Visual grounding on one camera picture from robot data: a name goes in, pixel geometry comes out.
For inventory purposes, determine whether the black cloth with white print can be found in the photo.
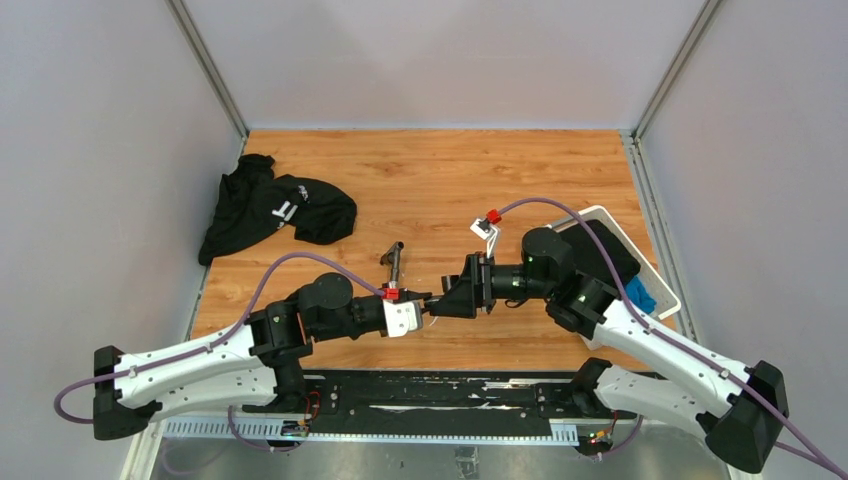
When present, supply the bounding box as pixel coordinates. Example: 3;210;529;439
197;154;358;266

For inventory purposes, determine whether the black cloth in basket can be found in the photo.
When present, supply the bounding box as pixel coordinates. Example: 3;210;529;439
559;218;643;293

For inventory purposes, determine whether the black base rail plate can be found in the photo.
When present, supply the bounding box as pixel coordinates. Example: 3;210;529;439
158;368;641;446

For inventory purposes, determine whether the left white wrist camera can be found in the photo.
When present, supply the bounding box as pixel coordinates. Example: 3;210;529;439
382;301;423;338

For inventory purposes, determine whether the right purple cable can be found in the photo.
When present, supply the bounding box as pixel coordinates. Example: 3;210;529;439
486;197;846;478

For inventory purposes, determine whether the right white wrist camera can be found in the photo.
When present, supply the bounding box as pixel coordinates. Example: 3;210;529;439
469;218;501;259

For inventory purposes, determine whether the blue cloth in basket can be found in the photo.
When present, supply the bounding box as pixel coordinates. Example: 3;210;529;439
625;276;657;314

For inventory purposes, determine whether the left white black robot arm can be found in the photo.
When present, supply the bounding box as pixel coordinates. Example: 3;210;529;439
92;273;433;441

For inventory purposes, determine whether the purple cable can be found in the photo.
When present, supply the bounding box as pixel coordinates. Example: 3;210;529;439
486;197;846;478
52;251;400;425

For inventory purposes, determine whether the white plastic basket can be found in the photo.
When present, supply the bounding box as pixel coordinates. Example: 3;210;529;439
579;205;681;330

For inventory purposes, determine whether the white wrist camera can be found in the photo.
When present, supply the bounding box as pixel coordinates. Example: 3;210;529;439
382;301;423;338
469;218;501;259

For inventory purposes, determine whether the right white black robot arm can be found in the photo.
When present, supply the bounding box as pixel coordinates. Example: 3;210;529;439
426;228;788;473

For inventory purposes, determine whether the grey faucet with lever handle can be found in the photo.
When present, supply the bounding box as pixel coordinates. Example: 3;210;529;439
379;241;405;284

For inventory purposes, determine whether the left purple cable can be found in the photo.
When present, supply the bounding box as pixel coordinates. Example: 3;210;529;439
52;251;400;425

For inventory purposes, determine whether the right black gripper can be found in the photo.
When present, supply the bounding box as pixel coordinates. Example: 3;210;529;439
430;252;551;318

